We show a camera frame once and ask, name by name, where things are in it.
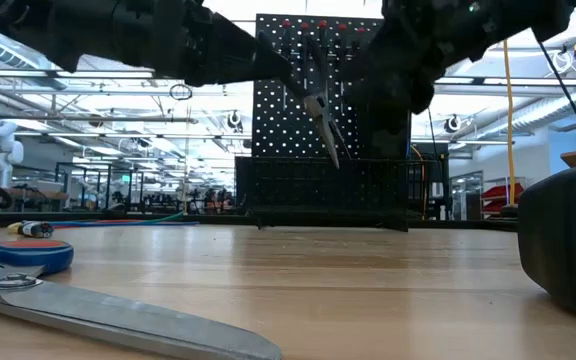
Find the black round puck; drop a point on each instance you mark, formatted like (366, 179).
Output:
(508, 211)

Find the black aluminium table frame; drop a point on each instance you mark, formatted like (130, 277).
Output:
(228, 220)

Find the black rounded object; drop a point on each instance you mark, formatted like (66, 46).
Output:
(568, 240)

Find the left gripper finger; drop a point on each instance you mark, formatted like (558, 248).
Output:
(248, 60)

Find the thin black pole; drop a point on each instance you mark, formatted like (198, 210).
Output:
(570, 100)

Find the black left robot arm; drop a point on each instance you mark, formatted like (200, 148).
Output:
(43, 30)

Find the black metal pegboard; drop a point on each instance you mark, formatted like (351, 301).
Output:
(278, 125)

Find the black mesh panel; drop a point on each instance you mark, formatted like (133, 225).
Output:
(440, 165)

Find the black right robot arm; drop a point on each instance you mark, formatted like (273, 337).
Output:
(493, 25)

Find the red storage bin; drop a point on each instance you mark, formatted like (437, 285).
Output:
(498, 192)

